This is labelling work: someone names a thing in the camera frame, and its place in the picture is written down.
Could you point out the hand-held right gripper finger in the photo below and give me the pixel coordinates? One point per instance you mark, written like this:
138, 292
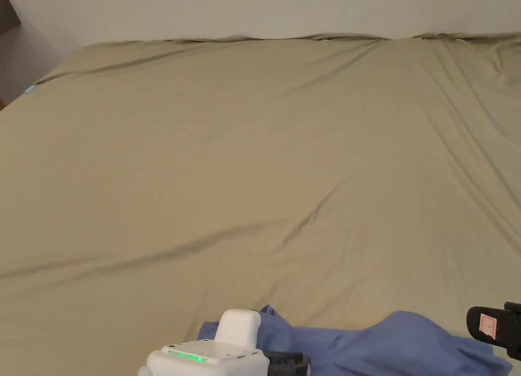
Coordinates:
498, 331

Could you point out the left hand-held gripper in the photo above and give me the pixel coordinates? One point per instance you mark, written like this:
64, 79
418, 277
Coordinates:
203, 361

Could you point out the dark brown wooden furniture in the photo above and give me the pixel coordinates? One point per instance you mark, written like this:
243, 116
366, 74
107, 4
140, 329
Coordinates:
7, 18

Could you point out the blue shirt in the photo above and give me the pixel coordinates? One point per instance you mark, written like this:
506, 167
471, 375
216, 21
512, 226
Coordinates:
390, 347

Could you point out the bed with beige sheet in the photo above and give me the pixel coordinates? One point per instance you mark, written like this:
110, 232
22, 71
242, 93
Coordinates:
252, 156

